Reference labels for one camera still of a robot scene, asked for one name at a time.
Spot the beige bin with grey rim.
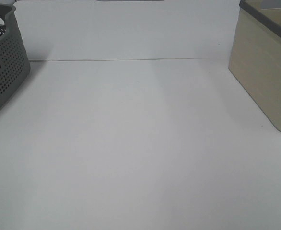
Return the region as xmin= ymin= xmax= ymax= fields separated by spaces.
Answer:
xmin=228 ymin=0 xmax=281 ymax=132

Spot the grey perforated plastic basket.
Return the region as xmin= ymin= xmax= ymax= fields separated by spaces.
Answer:
xmin=0 ymin=4 xmax=31 ymax=109

